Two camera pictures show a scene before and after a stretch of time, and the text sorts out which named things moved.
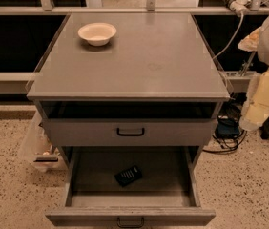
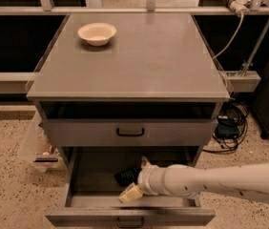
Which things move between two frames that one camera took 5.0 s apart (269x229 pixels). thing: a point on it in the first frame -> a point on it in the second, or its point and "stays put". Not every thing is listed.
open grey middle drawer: x=168 y=193 stays put
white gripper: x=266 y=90 -> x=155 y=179
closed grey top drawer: x=130 y=132 stays put
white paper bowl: x=97 y=33 stays put
